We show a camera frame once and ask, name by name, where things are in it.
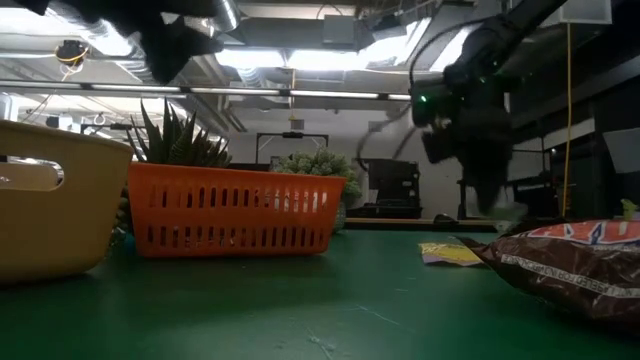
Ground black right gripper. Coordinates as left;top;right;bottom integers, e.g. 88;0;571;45
452;107;514;214

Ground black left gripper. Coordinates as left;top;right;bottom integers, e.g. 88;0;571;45
74;0;225;85

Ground orange slotted plastic basket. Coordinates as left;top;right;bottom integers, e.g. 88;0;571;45
127;162;348;259

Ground yellow sour candy pack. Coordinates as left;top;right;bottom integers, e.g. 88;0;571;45
418;242;485;268

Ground brown peanut candy bar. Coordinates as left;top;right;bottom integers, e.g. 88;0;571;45
457;219;640;326

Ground black machine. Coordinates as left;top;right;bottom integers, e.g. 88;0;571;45
502;171;556;221

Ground whiteboard on black stand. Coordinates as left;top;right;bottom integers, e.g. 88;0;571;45
457;145;551;221

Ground long ceiling light strip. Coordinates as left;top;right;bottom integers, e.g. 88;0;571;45
0;79;412;101

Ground black cabinet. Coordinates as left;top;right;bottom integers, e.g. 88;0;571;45
349;158;424;220

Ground potted mixed artificial succulents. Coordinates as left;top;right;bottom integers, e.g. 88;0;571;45
107;98;234;246

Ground grey panel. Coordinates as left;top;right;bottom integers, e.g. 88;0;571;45
602;127;640;175

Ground small green item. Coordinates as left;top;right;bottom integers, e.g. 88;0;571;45
619;198;640;221

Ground grey ceiling box unit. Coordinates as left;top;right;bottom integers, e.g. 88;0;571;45
322;13;361;46

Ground potted pale clustered succulent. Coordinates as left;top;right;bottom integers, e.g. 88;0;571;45
272;147;364;234

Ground white ceiling box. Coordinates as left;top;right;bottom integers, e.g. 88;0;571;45
559;0;614;26

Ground yellow plastic bin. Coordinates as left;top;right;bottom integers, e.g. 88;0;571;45
0;118;135;286

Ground silver spiral air duct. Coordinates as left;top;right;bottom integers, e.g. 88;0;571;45
207;0;241;32

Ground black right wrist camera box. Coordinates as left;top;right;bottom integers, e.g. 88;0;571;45
421;128;459;165

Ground black ceiling cord reel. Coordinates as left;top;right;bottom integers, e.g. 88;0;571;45
53;39;90;69

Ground black frame rig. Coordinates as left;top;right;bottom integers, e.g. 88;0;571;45
254;131;330;166

